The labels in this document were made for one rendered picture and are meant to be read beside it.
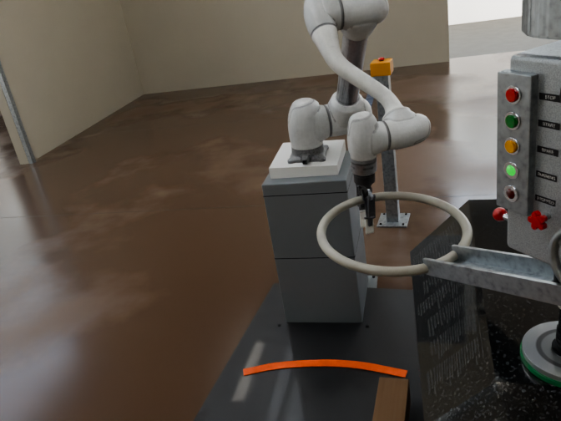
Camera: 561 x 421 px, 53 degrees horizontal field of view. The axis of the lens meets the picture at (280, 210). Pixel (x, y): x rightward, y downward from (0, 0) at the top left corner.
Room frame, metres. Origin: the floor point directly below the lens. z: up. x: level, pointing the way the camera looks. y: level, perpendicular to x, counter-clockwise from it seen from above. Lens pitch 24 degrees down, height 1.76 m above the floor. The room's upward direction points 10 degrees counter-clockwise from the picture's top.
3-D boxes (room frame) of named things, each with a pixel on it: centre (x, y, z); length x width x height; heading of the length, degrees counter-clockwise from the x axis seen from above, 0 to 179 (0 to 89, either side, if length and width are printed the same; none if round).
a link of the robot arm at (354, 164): (1.82, -0.31, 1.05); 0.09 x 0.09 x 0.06
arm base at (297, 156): (2.55, -0.17, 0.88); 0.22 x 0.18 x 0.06; 166
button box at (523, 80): (1.03, -0.48, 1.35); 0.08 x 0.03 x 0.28; 24
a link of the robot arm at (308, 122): (2.56, -0.19, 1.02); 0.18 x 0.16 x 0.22; 98
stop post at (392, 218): (3.39, -0.75, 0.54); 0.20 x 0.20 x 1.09; 68
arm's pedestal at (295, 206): (2.57, -0.18, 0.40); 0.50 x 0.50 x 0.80; 73
